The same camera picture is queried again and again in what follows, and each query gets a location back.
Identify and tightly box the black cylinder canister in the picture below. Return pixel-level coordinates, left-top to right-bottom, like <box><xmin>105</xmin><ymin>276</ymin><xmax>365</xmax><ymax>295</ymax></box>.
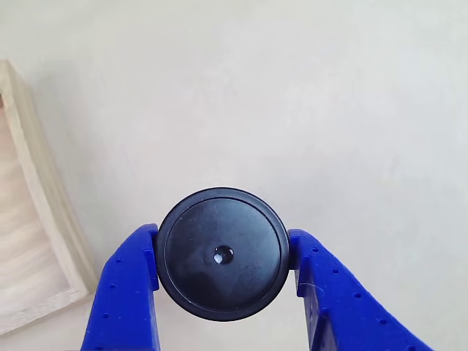
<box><xmin>153</xmin><ymin>186</ymin><xmax>292</xmax><ymax>323</ymax></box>

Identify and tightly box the shallow wooden box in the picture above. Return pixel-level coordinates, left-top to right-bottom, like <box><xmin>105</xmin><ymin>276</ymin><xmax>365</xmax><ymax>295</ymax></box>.
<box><xmin>0</xmin><ymin>60</ymin><xmax>99</xmax><ymax>336</ymax></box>

